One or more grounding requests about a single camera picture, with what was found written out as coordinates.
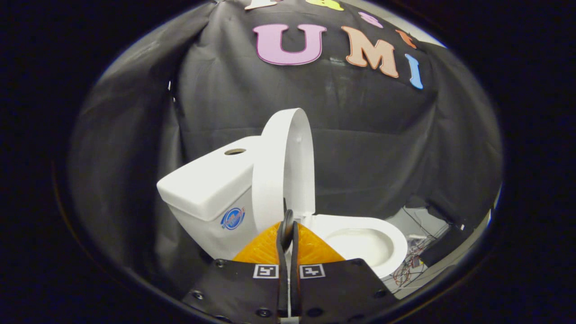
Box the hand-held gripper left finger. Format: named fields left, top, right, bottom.
left=182, top=209, right=291, bottom=324

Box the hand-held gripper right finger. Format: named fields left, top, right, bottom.
left=290, top=220, right=399, bottom=324

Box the black round lid pull tab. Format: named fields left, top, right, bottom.
left=280, top=198, right=295, bottom=252

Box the white toilet lid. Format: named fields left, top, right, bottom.
left=252, top=108, right=316, bottom=235

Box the white toilet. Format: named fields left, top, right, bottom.
left=157, top=135, right=409, bottom=279

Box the black backdrop cloth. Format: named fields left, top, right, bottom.
left=67, top=0, right=503, bottom=298

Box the tangle of thin cables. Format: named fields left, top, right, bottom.
left=388, top=206, right=451, bottom=289

